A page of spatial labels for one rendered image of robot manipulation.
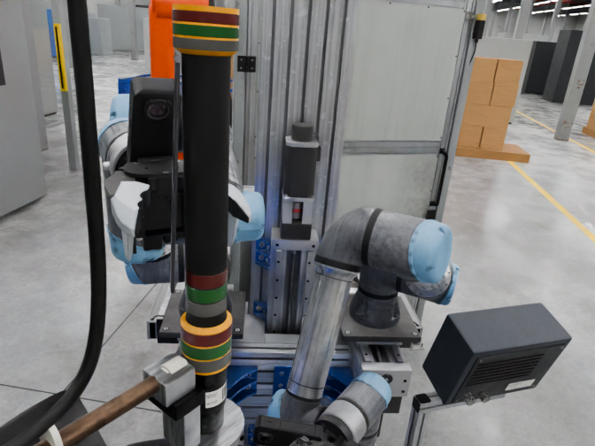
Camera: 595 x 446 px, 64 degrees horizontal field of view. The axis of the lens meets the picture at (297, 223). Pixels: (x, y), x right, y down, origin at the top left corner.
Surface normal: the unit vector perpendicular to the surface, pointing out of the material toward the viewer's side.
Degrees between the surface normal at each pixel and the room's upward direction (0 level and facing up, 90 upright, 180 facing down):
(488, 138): 90
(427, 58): 90
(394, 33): 91
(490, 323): 15
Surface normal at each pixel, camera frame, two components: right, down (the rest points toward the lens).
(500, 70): -0.14, 0.36
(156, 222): 0.46, 0.36
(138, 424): 0.07, -0.92
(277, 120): 0.07, 0.38
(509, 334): 0.14, -0.79
